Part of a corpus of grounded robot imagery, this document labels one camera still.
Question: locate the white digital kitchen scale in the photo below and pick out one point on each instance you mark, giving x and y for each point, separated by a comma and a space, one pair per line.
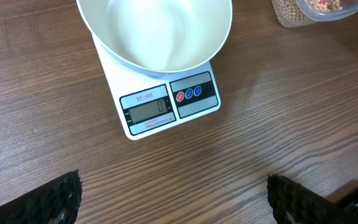
147, 104

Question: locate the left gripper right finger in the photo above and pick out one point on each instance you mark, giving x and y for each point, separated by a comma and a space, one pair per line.
293, 203

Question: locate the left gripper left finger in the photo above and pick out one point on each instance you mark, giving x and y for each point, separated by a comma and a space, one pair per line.
57, 201

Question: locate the clear plastic container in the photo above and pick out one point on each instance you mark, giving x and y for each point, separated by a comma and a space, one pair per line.
349, 7

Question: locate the white bowl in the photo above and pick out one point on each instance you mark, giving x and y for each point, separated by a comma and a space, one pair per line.
162, 36

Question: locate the yellow soybeans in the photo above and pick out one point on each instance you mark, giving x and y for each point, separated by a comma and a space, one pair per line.
289, 14

